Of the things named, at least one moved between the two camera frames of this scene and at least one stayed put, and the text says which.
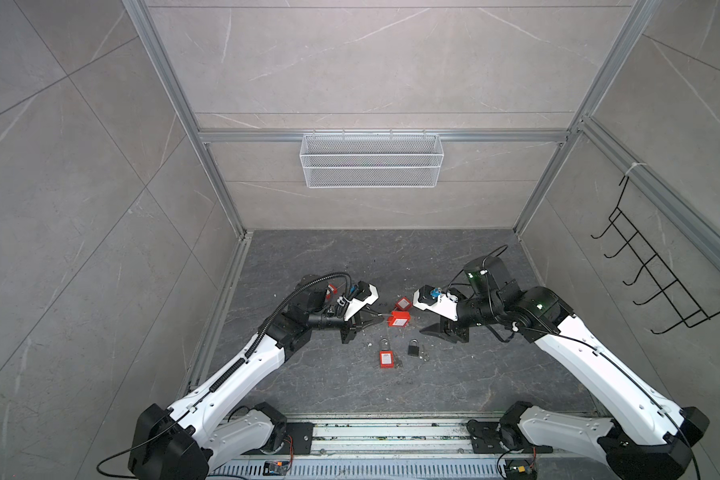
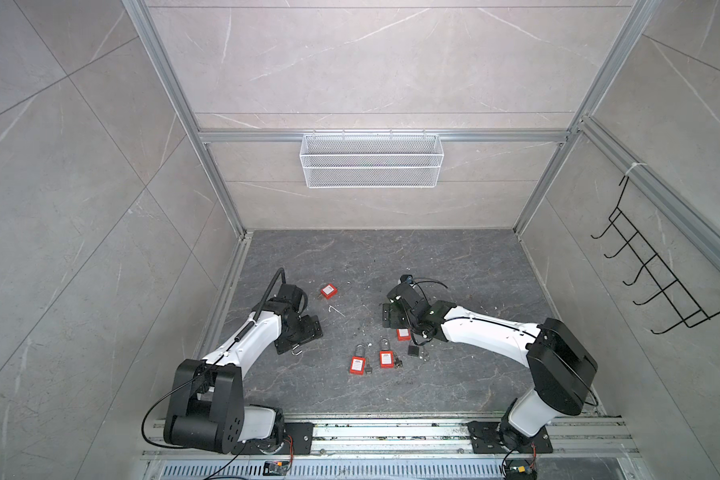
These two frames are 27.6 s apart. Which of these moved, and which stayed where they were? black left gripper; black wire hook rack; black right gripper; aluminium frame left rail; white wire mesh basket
Moved: black right gripper; black left gripper
Stayed: black wire hook rack; white wire mesh basket; aluminium frame left rail
